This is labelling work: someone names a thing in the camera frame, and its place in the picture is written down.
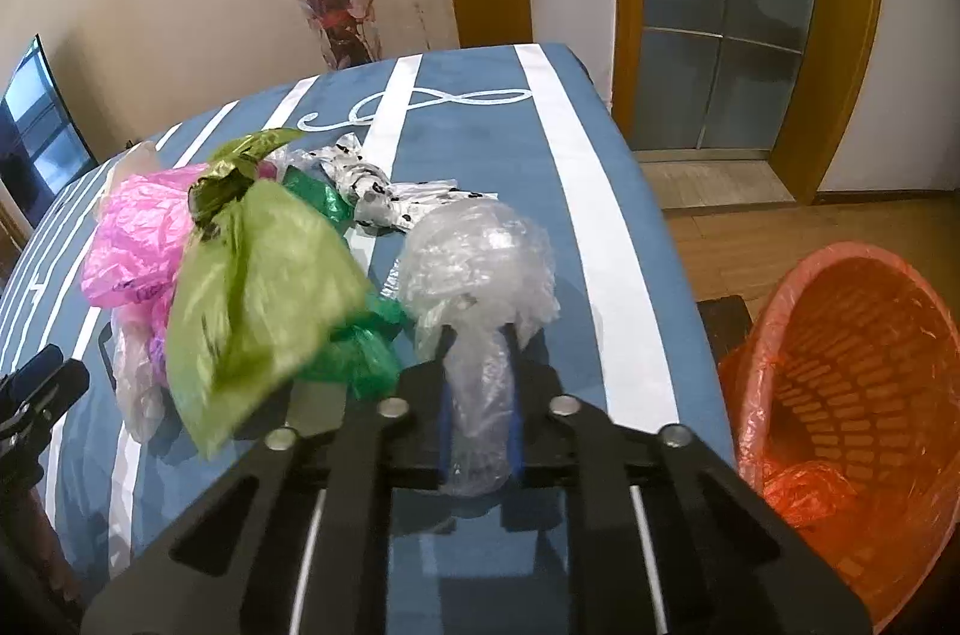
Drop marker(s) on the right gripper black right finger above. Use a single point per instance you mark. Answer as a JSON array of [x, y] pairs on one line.
[[662, 536]]

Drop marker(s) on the clear knotted plastic bag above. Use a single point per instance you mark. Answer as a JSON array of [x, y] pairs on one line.
[[139, 366]]

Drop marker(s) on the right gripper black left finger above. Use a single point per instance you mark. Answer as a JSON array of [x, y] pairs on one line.
[[295, 537]]

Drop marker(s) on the blue white striped tablecloth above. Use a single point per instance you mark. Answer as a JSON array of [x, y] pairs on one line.
[[520, 122]]

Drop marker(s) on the black flat television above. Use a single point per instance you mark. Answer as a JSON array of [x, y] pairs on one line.
[[42, 150]]

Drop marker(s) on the glass floor vase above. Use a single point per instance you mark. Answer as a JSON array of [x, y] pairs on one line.
[[346, 30]]

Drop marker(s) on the light green plastic bag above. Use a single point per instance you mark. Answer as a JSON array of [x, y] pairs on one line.
[[258, 295]]

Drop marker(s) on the knotted red plastic bag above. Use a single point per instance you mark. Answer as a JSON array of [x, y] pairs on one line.
[[807, 492]]

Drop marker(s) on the dark green plastic bag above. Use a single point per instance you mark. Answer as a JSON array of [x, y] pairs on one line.
[[360, 352]]

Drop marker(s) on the pink plastic bag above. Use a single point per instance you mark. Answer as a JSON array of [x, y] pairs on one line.
[[138, 244]]

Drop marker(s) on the white black spotted bag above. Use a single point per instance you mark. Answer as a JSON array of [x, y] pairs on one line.
[[337, 182]]

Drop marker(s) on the orange plastic trash basket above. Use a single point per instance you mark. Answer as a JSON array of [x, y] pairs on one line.
[[854, 361]]

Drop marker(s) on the clear bubble wrap bundle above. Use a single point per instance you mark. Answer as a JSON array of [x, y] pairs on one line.
[[468, 271]]

